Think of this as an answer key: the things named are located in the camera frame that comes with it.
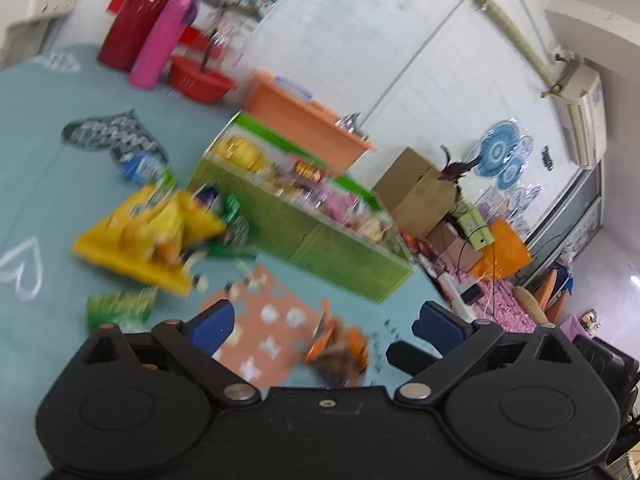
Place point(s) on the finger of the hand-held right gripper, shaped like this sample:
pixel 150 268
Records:
pixel 405 356

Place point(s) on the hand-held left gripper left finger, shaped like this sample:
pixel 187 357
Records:
pixel 215 322

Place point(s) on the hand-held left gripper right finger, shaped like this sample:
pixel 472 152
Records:
pixel 440 325

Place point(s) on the orange and brown snack packet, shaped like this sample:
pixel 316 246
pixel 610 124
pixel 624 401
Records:
pixel 340 352

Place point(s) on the green woven storage box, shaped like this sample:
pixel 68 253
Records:
pixel 340 260

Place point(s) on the orange placemat with white flowers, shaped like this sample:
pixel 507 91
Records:
pixel 270 320

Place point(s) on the pink floral blanket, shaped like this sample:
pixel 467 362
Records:
pixel 500 305

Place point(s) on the small brown cardboard box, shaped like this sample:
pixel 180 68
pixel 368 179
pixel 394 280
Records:
pixel 457 250

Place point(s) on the orange bag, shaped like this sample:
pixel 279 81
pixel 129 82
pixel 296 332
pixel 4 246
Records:
pixel 502 252

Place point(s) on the small green snack packet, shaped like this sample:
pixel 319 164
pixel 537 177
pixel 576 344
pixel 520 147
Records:
pixel 120 307

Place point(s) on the dark green snack packet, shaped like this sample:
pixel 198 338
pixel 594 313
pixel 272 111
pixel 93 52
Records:
pixel 237 225

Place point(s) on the small light green box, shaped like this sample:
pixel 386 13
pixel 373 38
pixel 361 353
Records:
pixel 472 222

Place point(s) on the yellow snack packet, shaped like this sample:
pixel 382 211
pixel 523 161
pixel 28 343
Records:
pixel 145 235

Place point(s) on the blue snack packet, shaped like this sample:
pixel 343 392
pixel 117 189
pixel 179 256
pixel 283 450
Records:
pixel 142 167

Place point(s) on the teal printed tablecloth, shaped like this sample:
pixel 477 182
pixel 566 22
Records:
pixel 50 185

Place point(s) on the orange plastic basin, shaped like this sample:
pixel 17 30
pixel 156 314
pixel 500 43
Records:
pixel 300 120

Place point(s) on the metal bowl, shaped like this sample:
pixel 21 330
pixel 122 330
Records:
pixel 348 121

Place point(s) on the red plastic basket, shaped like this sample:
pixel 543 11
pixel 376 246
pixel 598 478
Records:
pixel 200 82

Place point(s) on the white air conditioner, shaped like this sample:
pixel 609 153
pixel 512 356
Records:
pixel 582 110

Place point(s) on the clear glass jar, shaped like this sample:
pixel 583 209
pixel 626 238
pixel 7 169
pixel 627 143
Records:
pixel 220 42

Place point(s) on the pink bottle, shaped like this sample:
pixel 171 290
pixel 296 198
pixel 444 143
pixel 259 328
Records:
pixel 160 45

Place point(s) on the white appliance with screen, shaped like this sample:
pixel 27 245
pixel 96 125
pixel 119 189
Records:
pixel 35 5

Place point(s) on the blue round wall decoration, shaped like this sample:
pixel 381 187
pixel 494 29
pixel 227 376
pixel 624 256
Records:
pixel 497 150

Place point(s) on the white wall pipe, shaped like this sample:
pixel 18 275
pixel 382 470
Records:
pixel 500 15

